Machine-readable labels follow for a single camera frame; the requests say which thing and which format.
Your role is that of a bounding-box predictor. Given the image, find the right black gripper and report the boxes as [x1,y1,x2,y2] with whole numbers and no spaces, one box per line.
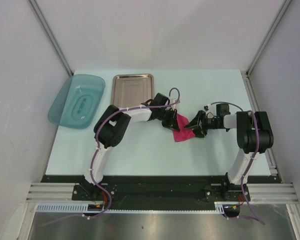
[184,110,220,138]

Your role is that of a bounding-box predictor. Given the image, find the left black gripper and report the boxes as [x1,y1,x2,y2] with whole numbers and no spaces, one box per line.
[156,108,180,133]

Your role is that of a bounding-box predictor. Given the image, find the pink paper napkin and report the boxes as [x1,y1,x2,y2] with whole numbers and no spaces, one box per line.
[173,114,195,143]

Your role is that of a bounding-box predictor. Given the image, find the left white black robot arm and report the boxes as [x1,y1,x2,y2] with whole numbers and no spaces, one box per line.
[79,93,180,200]

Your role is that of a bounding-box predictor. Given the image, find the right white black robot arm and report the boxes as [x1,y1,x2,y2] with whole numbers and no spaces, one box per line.
[184,101,274,201]

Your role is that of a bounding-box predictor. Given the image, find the steel tray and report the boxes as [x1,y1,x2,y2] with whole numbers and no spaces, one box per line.
[110,73,155,108]

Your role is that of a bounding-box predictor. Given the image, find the teal plastic container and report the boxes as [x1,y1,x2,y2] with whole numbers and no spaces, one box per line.
[47,74,106,130]

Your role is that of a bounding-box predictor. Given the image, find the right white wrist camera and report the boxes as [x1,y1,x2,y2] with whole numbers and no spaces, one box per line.
[203,103,212,116]

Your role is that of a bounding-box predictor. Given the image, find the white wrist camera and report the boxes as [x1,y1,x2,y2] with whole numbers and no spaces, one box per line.
[168,96,180,110]
[203,103,212,116]

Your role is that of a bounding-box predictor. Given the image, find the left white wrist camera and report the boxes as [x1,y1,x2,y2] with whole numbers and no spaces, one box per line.
[168,96,180,110]

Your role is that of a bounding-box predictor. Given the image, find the right aluminium corner post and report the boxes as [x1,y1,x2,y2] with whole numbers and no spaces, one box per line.
[246,0,293,75]

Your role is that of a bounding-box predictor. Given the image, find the aluminium corner post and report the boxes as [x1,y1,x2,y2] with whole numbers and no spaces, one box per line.
[246,0,293,75]
[26,0,74,77]

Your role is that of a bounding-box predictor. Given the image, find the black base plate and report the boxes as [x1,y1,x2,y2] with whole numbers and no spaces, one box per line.
[41,175,282,211]

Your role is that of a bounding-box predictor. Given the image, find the white cable duct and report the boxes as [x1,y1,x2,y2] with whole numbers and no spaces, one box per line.
[36,201,224,214]

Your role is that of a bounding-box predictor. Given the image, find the left aluminium corner post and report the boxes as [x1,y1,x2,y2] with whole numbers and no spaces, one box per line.
[26,0,74,77]

